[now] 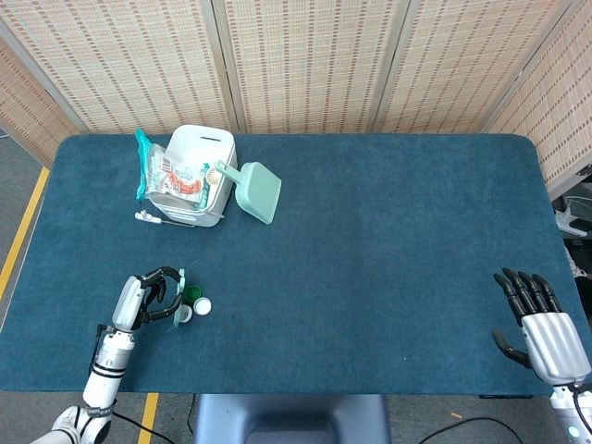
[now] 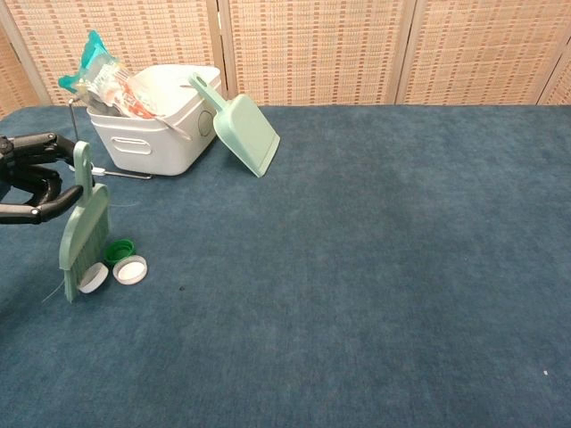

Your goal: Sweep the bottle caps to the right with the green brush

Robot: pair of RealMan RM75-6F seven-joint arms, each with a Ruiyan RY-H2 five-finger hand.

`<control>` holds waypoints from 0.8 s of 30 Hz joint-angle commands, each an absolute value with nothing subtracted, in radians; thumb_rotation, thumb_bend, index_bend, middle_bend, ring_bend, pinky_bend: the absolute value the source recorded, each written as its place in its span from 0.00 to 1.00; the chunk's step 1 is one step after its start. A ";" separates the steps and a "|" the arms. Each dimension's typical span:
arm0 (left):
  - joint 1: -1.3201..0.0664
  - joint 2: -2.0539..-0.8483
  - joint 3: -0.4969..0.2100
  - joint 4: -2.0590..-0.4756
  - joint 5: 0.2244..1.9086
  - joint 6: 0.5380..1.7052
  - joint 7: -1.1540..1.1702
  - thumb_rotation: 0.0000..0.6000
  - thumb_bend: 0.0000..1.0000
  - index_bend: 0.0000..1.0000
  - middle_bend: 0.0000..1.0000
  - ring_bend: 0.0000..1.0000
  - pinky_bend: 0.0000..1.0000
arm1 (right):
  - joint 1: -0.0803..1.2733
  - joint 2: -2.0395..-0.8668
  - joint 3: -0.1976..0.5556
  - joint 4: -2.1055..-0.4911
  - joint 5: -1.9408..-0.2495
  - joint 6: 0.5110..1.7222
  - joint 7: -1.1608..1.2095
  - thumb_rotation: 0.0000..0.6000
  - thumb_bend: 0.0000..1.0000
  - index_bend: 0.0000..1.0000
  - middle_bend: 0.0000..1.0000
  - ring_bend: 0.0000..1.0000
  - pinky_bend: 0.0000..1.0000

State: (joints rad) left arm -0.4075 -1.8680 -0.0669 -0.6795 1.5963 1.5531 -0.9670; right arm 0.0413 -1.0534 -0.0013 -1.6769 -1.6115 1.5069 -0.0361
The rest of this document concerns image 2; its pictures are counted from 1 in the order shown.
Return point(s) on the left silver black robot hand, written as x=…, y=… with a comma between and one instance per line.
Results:
x=31, y=147

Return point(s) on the plain white bottle cap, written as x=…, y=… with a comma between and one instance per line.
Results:
x=96, y=276

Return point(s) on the green bottle cap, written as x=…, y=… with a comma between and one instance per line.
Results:
x=117, y=249

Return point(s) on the white jar lid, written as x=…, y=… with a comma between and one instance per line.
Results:
x=130, y=271

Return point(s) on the woven bamboo screen panel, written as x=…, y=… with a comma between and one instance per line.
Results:
x=482, y=49
x=312, y=49
x=18, y=80
x=134, y=35
x=560, y=87

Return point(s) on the teal-edged clear plastic bag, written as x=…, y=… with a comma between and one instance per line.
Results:
x=91, y=53

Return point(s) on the white orange snack wrapper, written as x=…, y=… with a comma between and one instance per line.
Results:
x=134, y=96

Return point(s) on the white plastic trash bin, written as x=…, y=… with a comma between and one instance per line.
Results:
x=147, y=151

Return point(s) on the mint green dustpan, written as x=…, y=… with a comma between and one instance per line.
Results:
x=245, y=134

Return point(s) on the blue table cover cloth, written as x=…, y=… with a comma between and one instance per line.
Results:
x=357, y=267

